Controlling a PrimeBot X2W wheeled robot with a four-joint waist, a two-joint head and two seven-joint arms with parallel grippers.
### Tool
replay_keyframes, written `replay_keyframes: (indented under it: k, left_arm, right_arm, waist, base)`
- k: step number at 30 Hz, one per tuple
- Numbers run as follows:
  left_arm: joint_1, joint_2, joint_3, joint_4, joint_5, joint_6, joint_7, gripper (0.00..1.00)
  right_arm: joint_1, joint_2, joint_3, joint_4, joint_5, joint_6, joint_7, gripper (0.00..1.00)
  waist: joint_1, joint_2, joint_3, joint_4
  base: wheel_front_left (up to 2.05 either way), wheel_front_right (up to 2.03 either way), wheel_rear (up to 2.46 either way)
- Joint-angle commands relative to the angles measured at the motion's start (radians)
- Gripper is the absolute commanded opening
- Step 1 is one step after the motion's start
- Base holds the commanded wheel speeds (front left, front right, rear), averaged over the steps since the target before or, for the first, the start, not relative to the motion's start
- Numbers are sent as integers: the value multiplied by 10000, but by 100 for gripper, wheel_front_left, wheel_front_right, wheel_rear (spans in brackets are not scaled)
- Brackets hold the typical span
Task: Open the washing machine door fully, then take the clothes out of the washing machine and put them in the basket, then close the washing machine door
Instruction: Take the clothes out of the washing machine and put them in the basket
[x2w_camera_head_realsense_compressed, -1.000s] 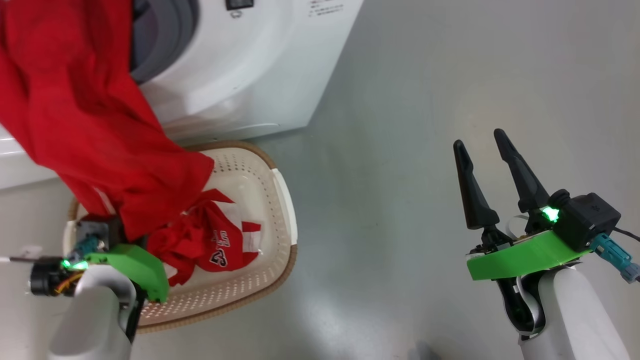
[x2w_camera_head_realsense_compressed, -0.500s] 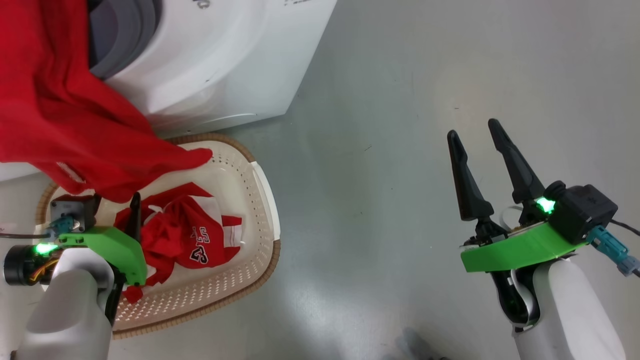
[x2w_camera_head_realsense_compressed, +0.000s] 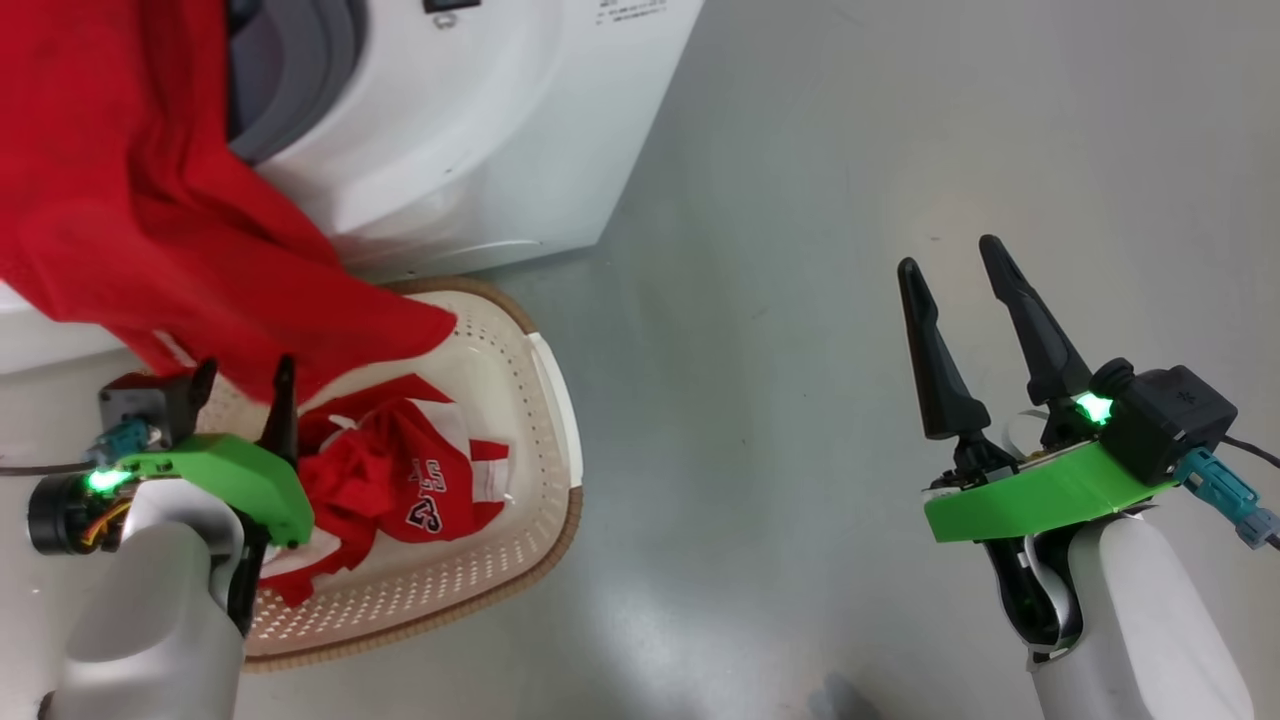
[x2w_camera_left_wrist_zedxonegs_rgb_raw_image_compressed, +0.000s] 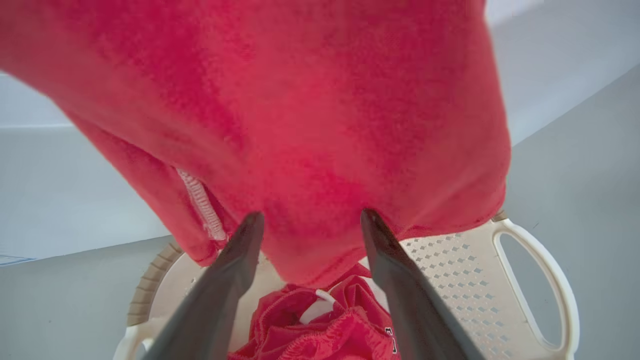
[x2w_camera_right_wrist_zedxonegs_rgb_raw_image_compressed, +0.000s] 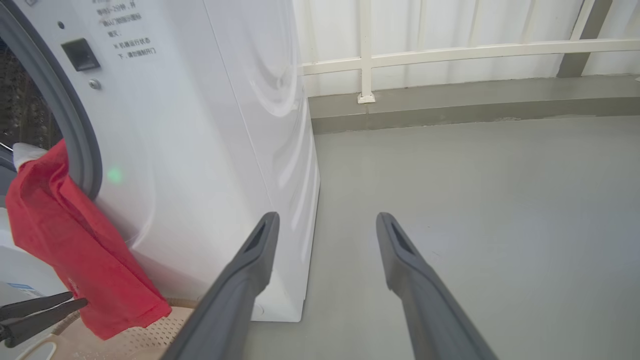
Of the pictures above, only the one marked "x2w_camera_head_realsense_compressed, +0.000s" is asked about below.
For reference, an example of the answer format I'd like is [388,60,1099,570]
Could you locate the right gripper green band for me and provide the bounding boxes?
[897,235,1177,657]

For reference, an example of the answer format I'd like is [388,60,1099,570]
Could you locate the teal left camera connector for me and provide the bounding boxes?
[88,418,151,469]

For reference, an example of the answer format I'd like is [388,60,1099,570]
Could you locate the cream laundry basket brown rim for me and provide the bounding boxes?
[195,277,586,673]

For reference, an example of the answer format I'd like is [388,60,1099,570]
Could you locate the white front-load washing machine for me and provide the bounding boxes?
[0,0,706,376]

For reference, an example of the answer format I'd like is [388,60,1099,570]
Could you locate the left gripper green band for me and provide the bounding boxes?
[118,354,316,637]

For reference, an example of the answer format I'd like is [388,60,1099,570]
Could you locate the grey rubber door gasket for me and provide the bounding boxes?
[228,0,369,166]

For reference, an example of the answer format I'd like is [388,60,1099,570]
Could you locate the teal right camera connector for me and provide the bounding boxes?
[1175,447,1280,551]

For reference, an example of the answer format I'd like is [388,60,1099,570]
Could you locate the red and white jersey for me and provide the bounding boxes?
[0,0,511,609]

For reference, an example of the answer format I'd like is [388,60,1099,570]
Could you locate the teal camera connector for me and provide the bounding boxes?
[88,418,151,469]
[1175,447,1280,551]

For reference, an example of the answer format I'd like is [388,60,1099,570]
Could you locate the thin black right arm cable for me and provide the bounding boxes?
[1220,435,1280,469]

